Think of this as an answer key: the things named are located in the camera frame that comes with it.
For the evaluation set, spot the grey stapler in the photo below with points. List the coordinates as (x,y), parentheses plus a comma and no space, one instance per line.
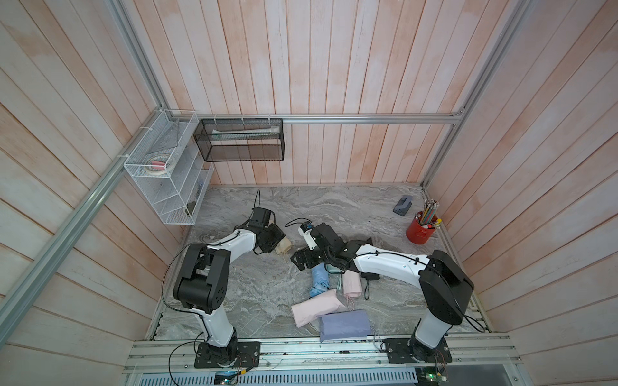
(404,205)

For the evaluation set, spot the white wire shelf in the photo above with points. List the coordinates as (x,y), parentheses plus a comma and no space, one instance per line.
(177,196)

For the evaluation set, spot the blue umbrella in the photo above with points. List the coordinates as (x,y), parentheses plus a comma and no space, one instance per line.
(320,280)

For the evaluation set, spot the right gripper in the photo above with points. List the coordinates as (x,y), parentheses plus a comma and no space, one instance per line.
(306,253)

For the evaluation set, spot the large pink umbrella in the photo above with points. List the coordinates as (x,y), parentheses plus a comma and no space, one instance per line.
(313,308)

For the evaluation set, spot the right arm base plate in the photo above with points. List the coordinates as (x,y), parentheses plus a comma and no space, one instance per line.
(409,350)

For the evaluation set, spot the black mesh basket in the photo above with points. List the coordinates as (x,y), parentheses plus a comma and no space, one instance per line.
(241,139)

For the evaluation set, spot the lavender umbrella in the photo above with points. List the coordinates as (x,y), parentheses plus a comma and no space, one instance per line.
(345,325)

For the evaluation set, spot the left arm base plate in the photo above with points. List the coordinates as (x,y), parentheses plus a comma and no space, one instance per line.
(235,355)

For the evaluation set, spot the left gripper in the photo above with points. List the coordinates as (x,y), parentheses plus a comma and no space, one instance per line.
(278,234)

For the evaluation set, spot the red pencil cup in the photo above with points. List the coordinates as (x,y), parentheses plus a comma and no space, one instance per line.
(424,224)

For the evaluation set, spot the black umbrella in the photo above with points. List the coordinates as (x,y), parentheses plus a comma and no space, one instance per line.
(368,278)

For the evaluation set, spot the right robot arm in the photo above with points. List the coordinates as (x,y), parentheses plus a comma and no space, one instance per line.
(446,287)

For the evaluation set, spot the small pink umbrella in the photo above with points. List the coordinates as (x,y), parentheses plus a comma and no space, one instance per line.
(352,287)

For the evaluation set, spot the tape roll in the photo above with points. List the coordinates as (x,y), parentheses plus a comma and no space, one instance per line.
(160,164)

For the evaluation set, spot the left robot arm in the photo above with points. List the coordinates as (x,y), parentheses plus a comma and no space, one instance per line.
(202,282)

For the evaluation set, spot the beige umbrella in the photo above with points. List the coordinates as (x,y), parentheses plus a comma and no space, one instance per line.
(283,247)

